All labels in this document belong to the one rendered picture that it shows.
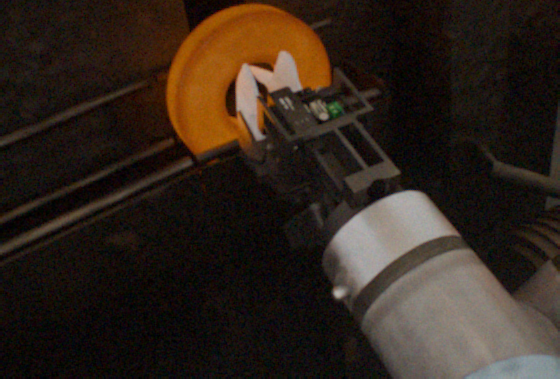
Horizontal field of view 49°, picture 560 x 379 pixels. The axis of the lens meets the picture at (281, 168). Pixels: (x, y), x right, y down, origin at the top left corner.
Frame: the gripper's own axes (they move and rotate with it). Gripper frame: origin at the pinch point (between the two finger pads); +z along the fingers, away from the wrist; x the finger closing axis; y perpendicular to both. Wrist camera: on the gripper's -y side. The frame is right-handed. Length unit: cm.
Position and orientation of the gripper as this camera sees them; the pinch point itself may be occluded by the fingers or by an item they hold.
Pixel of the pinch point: (251, 83)
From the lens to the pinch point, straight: 57.3
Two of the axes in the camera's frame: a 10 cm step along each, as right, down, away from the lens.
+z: -4.6, -6.8, 5.7
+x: -8.9, 3.5, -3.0
